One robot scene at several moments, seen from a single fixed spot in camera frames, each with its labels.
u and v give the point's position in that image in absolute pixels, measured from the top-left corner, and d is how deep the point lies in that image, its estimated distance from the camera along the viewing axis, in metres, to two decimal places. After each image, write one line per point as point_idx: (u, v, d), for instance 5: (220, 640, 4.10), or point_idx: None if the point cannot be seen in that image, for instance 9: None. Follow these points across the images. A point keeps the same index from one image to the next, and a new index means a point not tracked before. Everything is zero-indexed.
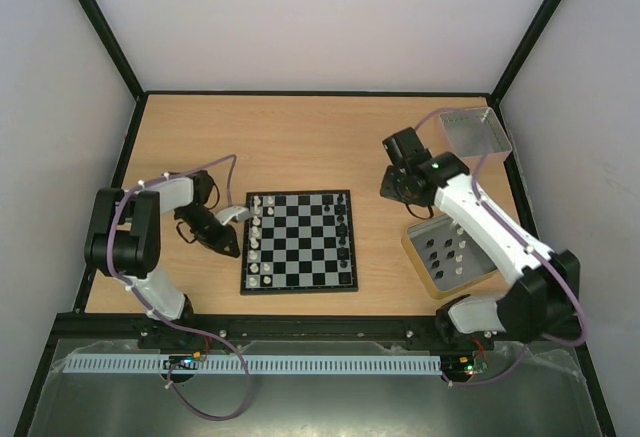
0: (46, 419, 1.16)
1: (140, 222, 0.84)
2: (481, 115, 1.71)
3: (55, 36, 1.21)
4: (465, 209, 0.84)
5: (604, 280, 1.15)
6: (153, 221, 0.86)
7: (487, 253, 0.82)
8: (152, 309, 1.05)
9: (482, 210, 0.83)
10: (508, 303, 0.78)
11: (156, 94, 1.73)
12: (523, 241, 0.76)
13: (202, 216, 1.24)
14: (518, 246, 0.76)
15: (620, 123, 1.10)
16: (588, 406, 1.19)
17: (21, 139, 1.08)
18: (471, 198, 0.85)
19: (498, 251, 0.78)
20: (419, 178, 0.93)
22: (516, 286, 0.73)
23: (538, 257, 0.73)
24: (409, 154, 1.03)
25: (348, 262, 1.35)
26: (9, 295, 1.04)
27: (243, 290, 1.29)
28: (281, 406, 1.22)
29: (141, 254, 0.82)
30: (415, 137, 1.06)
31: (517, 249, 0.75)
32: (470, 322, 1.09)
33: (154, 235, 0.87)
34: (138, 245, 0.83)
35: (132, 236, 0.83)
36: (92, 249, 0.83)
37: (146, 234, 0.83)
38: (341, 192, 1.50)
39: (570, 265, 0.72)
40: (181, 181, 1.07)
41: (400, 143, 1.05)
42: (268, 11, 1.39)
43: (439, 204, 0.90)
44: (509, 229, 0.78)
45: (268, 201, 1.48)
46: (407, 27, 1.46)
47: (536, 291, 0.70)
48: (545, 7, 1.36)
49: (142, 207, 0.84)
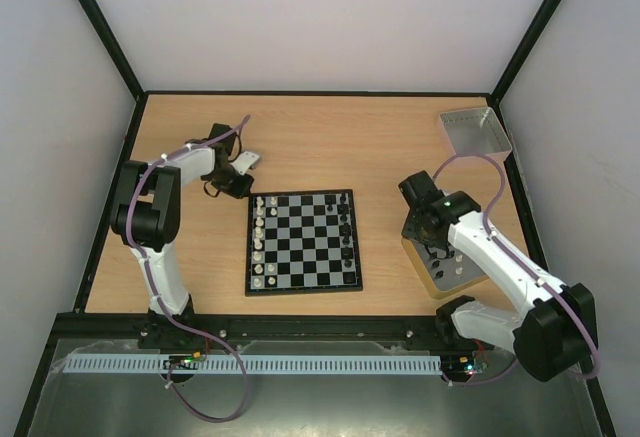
0: (45, 419, 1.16)
1: (163, 196, 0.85)
2: (482, 115, 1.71)
3: (55, 35, 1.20)
4: (476, 243, 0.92)
5: (606, 279, 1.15)
6: (175, 196, 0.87)
7: (500, 286, 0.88)
8: (158, 296, 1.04)
9: (493, 244, 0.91)
10: (522, 335, 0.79)
11: (156, 94, 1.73)
12: (534, 274, 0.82)
13: (227, 174, 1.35)
14: (529, 279, 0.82)
15: (620, 123, 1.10)
16: (588, 407, 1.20)
17: (22, 140, 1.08)
18: (482, 233, 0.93)
19: (510, 283, 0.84)
20: (432, 216, 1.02)
22: (528, 316, 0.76)
23: (548, 290, 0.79)
24: (422, 197, 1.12)
25: (352, 261, 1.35)
26: (9, 296, 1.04)
27: (248, 291, 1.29)
28: (281, 406, 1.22)
29: (161, 227, 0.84)
30: (429, 180, 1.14)
31: (528, 283, 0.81)
32: (472, 330, 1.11)
33: (175, 208, 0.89)
34: (159, 218, 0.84)
35: (154, 208, 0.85)
36: (117, 217, 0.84)
37: (168, 208, 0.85)
38: (343, 192, 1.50)
39: (583, 299, 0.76)
40: (202, 152, 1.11)
41: (414, 187, 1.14)
42: (267, 10, 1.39)
43: (456, 241, 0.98)
44: (517, 262, 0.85)
45: (270, 203, 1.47)
46: (407, 27, 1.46)
47: (549, 324, 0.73)
48: (546, 8, 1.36)
49: (164, 182, 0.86)
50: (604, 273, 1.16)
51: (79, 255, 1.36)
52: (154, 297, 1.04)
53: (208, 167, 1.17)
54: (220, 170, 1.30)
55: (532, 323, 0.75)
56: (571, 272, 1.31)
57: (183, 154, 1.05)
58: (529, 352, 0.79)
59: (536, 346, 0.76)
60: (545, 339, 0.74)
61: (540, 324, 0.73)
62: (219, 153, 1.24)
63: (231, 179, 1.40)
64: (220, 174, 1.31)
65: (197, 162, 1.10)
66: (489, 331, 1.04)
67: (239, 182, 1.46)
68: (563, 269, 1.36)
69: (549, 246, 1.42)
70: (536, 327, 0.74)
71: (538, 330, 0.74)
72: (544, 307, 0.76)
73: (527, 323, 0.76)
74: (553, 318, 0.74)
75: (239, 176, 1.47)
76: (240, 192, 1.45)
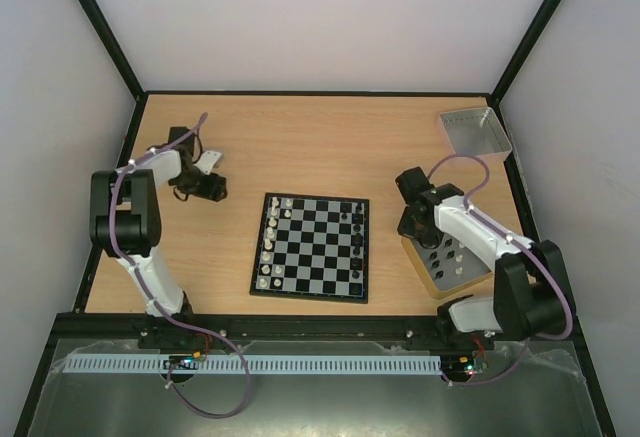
0: (45, 420, 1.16)
1: (140, 200, 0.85)
2: (482, 115, 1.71)
3: (55, 36, 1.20)
4: (455, 218, 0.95)
5: (607, 279, 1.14)
6: (152, 198, 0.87)
7: (479, 254, 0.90)
8: (154, 299, 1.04)
9: (469, 217, 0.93)
10: (499, 295, 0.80)
11: (156, 94, 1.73)
12: (502, 233, 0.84)
13: (193, 176, 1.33)
14: (500, 238, 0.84)
15: (620, 122, 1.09)
16: (588, 407, 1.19)
17: (22, 139, 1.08)
18: (461, 209, 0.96)
19: (485, 246, 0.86)
20: (421, 204, 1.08)
22: (497, 267, 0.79)
23: (517, 245, 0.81)
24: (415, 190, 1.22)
25: (360, 273, 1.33)
26: (9, 296, 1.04)
27: (252, 291, 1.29)
28: (281, 406, 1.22)
29: (146, 231, 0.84)
30: (421, 175, 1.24)
31: (499, 241, 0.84)
32: (468, 321, 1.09)
33: (154, 210, 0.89)
34: (142, 222, 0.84)
35: (133, 214, 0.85)
36: (97, 231, 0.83)
37: (147, 211, 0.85)
38: (359, 201, 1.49)
39: (552, 254, 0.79)
40: (168, 154, 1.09)
41: (409, 180, 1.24)
42: (266, 11, 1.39)
43: (442, 225, 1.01)
44: (487, 225, 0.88)
45: (285, 204, 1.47)
46: (405, 27, 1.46)
47: (515, 270, 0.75)
48: (546, 7, 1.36)
49: (138, 186, 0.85)
50: (604, 273, 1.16)
51: (79, 255, 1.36)
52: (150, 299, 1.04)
53: (178, 167, 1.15)
54: (187, 172, 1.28)
55: (500, 272, 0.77)
56: (571, 272, 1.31)
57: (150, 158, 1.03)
58: (507, 312, 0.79)
59: (509, 299, 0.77)
60: (512, 287, 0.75)
61: (504, 270, 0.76)
62: (185, 154, 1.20)
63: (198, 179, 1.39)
64: (188, 175, 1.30)
65: (166, 164, 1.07)
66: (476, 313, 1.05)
67: (206, 183, 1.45)
68: None
69: None
70: (503, 276, 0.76)
71: (506, 278, 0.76)
72: (511, 257, 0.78)
73: (498, 277, 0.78)
74: (520, 268, 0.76)
75: (206, 176, 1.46)
76: (210, 193, 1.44)
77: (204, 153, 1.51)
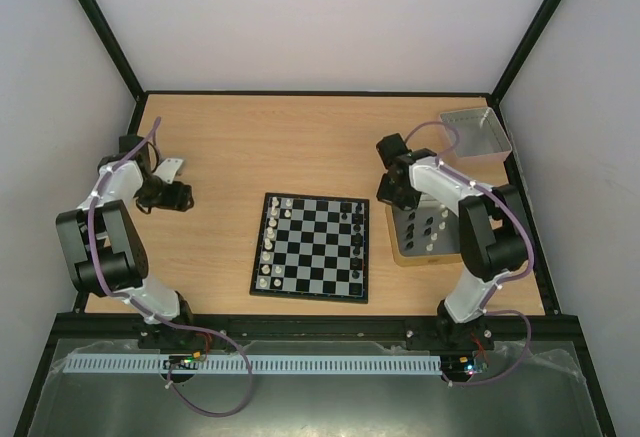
0: (45, 420, 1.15)
1: (118, 236, 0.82)
2: (481, 114, 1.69)
3: (55, 35, 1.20)
4: (428, 175, 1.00)
5: (608, 279, 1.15)
6: (130, 230, 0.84)
7: (449, 204, 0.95)
8: (154, 315, 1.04)
9: (440, 171, 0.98)
10: (464, 237, 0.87)
11: (156, 94, 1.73)
12: (466, 181, 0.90)
13: (154, 186, 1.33)
14: (464, 185, 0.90)
15: (621, 122, 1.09)
16: (588, 406, 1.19)
17: (22, 139, 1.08)
18: (432, 167, 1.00)
19: (452, 194, 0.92)
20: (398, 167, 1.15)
22: (461, 209, 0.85)
23: (480, 189, 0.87)
24: (394, 154, 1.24)
25: (360, 273, 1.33)
26: (9, 295, 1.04)
27: (252, 291, 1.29)
28: (281, 406, 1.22)
29: (134, 263, 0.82)
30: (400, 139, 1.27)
31: (464, 188, 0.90)
32: (462, 308, 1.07)
33: (136, 240, 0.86)
34: (128, 256, 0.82)
35: (114, 251, 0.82)
36: (80, 276, 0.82)
37: (130, 243, 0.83)
38: (359, 201, 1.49)
39: (511, 196, 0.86)
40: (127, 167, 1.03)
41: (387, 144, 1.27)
42: (266, 11, 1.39)
43: (416, 183, 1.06)
44: (454, 175, 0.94)
45: (285, 204, 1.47)
46: (406, 27, 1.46)
47: (475, 210, 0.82)
48: (546, 7, 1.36)
49: (112, 221, 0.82)
50: (604, 273, 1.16)
51: None
52: (150, 316, 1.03)
53: (140, 178, 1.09)
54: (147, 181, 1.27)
55: (463, 214, 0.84)
56: (571, 271, 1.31)
57: (109, 178, 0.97)
58: (470, 251, 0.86)
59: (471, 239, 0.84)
60: (473, 225, 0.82)
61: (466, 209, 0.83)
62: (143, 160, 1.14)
63: (160, 189, 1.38)
64: (147, 186, 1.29)
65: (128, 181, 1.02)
66: (466, 294, 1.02)
67: (171, 192, 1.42)
68: (564, 269, 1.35)
69: (550, 246, 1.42)
70: (466, 216, 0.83)
71: (467, 219, 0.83)
72: (473, 199, 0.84)
73: (462, 219, 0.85)
74: (481, 208, 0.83)
75: (169, 185, 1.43)
76: (176, 202, 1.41)
77: (165, 161, 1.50)
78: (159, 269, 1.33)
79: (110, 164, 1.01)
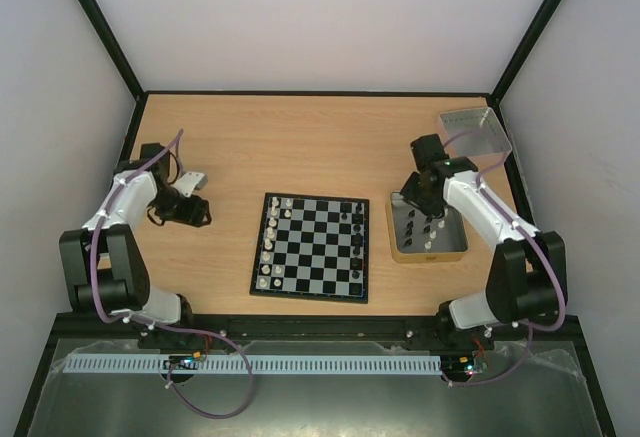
0: (45, 420, 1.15)
1: (120, 263, 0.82)
2: (482, 115, 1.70)
3: (55, 37, 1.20)
4: (465, 194, 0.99)
5: (606, 278, 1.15)
6: (133, 257, 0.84)
7: (483, 234, 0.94)
8: (154, 322, 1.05)
9: (480, 195, 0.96)
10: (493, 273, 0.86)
11: (156, 94, 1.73)
12: (509, 217, 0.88)
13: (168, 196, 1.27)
14: (506, 222, 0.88)
15: (620, 122, 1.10)
16: (587, 406, 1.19)
17: (22, 139, 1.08)
18: (472, 187, 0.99)
19: (490, 227, 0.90)
20: (433, 174, 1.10)
22: (498, 251, 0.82)
23: (521, 232, 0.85)
24: (429, 157, 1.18)
25: (360, 273, 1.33)
26: (9, 295, 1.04)
27: (252, 291, 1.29)
28: (281, 405, 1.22)
29: (133, 290, 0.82)
30: (438, 144, 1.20)
31: (504, 225, 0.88)
32: (469, 319, 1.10)
33: (138, 266, 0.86)
34: (127, 283, 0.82)
35: (115, 278, 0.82)
36: (78, 297, 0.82)
37: (131, 271, 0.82)
38: (359, 201, 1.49)
39: (555, 245, 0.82)
40: (140, 179, 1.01)
41: (424, 147, 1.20)
42: (264, 10, 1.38)
43: (448, 196, 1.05)
44: (495, 207, 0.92)
45: (286, 204, 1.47)
46: (405, 26, 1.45)
47: (514, 258, 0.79)
48: (545, 9, 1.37)
49: (115, 248, 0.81)
50: (604, 273, 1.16)
51: None
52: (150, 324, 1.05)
53: (154, 189, 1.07)
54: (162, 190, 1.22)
55: (500, 256, 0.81)
56: (571, 271, 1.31)
57: (121, 191, 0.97)
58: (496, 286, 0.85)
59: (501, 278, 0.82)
60: (509, 272, 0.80)
61: (503, 256, 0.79)
62: (159, 169, 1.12)
63: (176, 201, 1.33)
64: (161, 195, 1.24)
65: (140, 193, 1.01)
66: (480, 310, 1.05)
67: (187, 204, 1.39)
68: None
69: None
70: (501, 260, 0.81)
71: (503, 263, 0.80)
72: (514, 244, 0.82)
73: (497, 260, 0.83)
74: (519, 255, 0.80)
75: (186, 198, 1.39)
76: (191, 216, 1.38)
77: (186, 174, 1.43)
78: (159, 270, 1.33)
79: (125, 175, 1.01)
